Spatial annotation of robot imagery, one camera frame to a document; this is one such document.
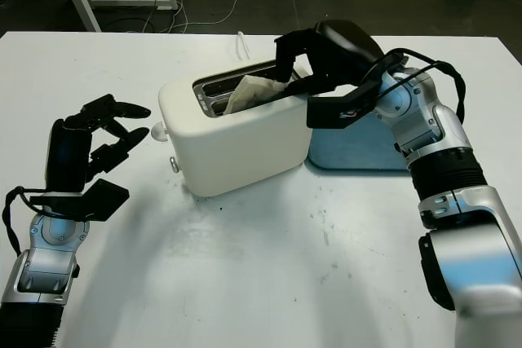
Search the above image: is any blue plastic tray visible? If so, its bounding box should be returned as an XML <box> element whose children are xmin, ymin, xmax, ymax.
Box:
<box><xmin>307</xmin><ymin>109</ymin><xmax>411</xmax><ymax>172</ymax></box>

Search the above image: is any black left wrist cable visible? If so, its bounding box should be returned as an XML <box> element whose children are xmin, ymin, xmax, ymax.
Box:
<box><xmin>2</xmin><ymin>186</ymin><xmax>54</xmax><ymax>255</ymax></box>

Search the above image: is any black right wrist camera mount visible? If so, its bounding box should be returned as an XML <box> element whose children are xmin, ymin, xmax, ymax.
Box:
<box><xmin>306</xmin><ymin>49</ymin><xmax>409</xmax><ymax>130</ymax></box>

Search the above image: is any white bread slice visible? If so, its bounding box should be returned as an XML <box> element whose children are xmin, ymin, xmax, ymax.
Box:
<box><xmin>226</xmin><ymin>74</ymin><xmax>297</xmax><ymax>116</ymax></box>

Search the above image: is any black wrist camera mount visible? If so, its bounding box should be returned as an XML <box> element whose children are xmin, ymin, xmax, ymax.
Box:
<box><xmin>29</xmin><ymin>178</ymin><xmax>131</xmax><ymax>222</ymax></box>
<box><xmin>306</xmin><ymin>49</ymin><xmax>409</xmax><ymax>130</ymax></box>

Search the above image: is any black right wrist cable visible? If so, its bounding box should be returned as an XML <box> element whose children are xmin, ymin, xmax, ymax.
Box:
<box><xmin>378</xmin><ymin>48</ymin><xmax>468</xmax><ymax>125</ymax></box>

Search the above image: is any cream two-slot toaster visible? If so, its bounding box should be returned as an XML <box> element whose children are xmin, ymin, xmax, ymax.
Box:
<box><xmin>157</xmin><ymin>58</ymin><xmax>313</xmax><ymax>198</ymax></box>

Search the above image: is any white toaster power cord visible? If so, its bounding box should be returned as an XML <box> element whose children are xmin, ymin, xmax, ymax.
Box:
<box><xmin>235</xmin><ymin>31</ymin><xmax>250</xmax><ymax>63</ymax></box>

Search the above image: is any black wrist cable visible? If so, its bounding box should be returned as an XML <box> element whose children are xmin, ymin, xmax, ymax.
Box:
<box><xmin>2</xmin><ymin>186</ymin><xmax>54</xmax><ymax>255</ymax></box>
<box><xmin>378</xmin><ymin>48</ymin><xmax>468</xmax><ymax>125</ymax></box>

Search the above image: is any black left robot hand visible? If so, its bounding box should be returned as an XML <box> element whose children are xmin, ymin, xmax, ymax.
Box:
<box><xmin>44</xmin><ymin>94</ymin><xmax>152</xmax><ymax>194</ymax></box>

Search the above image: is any white toaster lever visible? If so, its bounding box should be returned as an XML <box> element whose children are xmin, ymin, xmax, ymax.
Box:
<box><xmin>150</xmin><ymin>122</ymin><xmax>169</xmax><ymax>142</ymax></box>

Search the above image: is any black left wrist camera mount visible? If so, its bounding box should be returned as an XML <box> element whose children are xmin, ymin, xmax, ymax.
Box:
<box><xmin>29</xmin><ymin>178</ymin><xmax>131</xmax><ymax>222</ymax></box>

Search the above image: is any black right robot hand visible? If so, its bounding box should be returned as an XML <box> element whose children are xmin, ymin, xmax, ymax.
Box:
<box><xmin>263</xmin><ymin>18</ymin><xmax>387</xmax><ymax>101</ymax></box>

